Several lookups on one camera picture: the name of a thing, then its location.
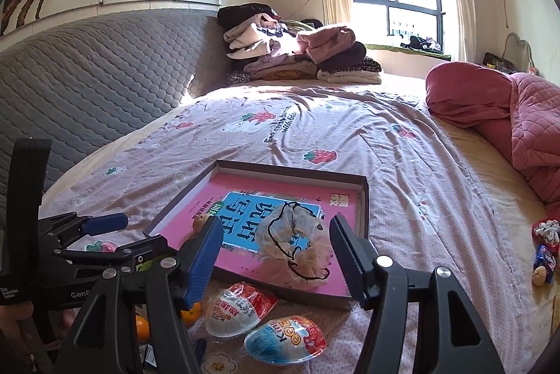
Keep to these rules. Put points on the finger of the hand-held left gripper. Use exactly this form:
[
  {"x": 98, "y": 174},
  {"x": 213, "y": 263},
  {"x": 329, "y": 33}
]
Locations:
[
  {"x": 140, "y": 249},
  {"x": 105, "y": 224}
]

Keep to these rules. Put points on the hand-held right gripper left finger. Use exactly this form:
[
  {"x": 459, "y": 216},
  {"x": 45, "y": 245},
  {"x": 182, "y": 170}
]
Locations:
[{"x": 203, "y": 260}]

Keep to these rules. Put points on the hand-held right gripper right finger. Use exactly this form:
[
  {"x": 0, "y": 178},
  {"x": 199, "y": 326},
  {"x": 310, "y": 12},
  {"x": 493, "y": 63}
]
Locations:
[{"x": 348, "y": 258}]

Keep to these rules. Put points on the orange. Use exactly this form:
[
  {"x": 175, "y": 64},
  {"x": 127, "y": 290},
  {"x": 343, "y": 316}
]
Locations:
[
  {"x": 191, "y": 312},
  {"x": 141, "y": 328}
]

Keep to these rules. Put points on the shallow cardboard box tray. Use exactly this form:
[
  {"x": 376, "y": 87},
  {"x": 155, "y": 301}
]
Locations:
[{"x": 284, "y": 175}]

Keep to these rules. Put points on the blue snack packet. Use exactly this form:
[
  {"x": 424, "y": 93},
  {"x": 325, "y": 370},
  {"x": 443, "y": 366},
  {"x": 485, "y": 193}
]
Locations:
[{"x": 546, "y": 260}]

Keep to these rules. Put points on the person's left hand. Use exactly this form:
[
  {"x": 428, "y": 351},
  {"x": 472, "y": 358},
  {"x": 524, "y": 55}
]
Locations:
[{"x": 13, "y": 326}]

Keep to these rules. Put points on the small toy figure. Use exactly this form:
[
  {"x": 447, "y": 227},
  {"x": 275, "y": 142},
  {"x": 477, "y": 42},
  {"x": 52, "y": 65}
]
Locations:
[{"x": 200, "y": 221}]

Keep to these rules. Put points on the red snack packet on bed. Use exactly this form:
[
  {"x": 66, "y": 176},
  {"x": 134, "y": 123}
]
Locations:
[{"x": 238, "y": 308}]

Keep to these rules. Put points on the white plush toy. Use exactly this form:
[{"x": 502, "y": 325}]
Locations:
[{"x": 284, "y": 234}]

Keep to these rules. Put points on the pink children's book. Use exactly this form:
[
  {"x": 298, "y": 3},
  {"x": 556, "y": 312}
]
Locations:
[{"x": 245, "y": 190}]

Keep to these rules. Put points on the small dark packet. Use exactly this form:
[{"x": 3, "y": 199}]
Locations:
[
  {"x": 199, "y": 350},
  {"x": 149, "y": 356}
]

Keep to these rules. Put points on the blue toy egg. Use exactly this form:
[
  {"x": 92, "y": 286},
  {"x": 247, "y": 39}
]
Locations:
[{"x": 280, "y": 339}]

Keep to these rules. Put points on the strawberry print blanket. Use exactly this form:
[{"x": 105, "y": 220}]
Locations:
[{"x": 350, "y": 129}]

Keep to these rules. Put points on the grey quilted headboard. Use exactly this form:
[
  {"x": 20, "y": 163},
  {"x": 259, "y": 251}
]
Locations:
[{"x": 87, "y": 72}]

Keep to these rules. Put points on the beige bed sheet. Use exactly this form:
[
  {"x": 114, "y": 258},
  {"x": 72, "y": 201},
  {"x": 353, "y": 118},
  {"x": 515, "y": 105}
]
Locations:
[{"x": 481, "y": 164}]

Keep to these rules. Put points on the red and white candy packet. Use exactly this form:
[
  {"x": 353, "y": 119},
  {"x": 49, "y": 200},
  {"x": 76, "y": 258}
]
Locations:
[{"x": 547, "y": 230}]

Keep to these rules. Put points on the green windowsill cushion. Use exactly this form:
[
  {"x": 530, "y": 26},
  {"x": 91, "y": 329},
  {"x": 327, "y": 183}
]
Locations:
[{"x": 385, "y": 48}]

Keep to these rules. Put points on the pink quilt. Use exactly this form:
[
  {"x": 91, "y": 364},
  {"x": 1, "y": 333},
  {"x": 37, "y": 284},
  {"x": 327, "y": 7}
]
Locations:
[{"x": 503, "y": 107}]

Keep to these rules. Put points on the pile of folded clothes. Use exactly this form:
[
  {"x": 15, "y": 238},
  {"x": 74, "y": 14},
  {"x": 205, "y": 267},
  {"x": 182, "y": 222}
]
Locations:
[{"x": 284, "y": 50}]

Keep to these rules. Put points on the dark clothes on windowsill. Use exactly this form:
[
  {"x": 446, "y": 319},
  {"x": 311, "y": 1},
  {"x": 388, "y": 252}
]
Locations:
[{"x": 422, "y": 43}]

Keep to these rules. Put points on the dark bag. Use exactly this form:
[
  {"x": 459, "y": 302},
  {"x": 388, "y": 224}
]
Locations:
[{"x": 496, "y": 62}]

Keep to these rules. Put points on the white heart-shaped frame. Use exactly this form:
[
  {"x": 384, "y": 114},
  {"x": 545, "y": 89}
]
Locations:
[{"x": 523, "y": 43}]

